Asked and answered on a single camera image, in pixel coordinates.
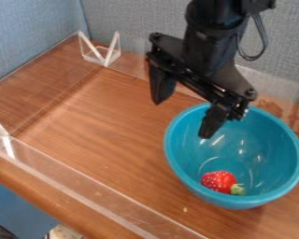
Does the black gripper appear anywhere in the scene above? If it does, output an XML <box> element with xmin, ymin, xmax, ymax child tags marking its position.
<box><xmin>146</xmin><ymin>21</ymin><xmax>256</xmax><ymax>139</ymax></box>

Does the red toy strawberry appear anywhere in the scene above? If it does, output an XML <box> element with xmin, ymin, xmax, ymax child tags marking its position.
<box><xmin>200</xmin><ymin>171</ymin><xmax>245</xmax><ymax>196</ymax></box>

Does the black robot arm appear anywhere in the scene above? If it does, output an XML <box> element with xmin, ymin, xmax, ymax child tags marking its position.
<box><xmin>146</xmin><ymin>0</ymin><xmax>275</xmax><ymax>139</ymax></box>

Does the blue plastic bowl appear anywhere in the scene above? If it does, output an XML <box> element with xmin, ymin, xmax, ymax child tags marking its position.
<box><xmin>162</xmin><ymin>104</ymin><xmax>299</xmax><ymax>209</ymax></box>

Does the clear acrylic back barrier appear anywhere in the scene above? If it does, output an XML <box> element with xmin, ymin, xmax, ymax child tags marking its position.
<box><xmin>78</xmin><ymin>34</ymin><xmax>299</xmax><ymax>133</ymax></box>

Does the clear acrylic barrier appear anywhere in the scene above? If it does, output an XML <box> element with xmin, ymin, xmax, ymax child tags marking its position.
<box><xmin>0</xmin><ymin>123</ymin><xmax>208</xmax><ymax>239</ymax></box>
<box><xmin>78</xmin><ymin>34</ymin><xmax>299</xmax><ymax>133</ymax></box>
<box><xmin>0</xmin><ymin>29</ymin><xmax>81</xmax><ymax>80</ymax></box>

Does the clear acrylic left barrier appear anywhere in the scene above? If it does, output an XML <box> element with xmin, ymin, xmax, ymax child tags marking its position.
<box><xmin>0</xmin><ymin>29</ymin><xmax>81</xmax><ymax>80</ymax></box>

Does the clear acrylic front barrier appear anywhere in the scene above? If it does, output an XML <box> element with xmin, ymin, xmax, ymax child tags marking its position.
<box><xmin>0</xmin><ymin>123</ymin><xmax>208</xmax><ymax>239</ymax></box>

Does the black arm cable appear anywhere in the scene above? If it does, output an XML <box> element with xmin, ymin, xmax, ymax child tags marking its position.
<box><xmin>233</xmin><ymin>12</ymin><xmax>271</xmax><ymax>62</ymax></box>

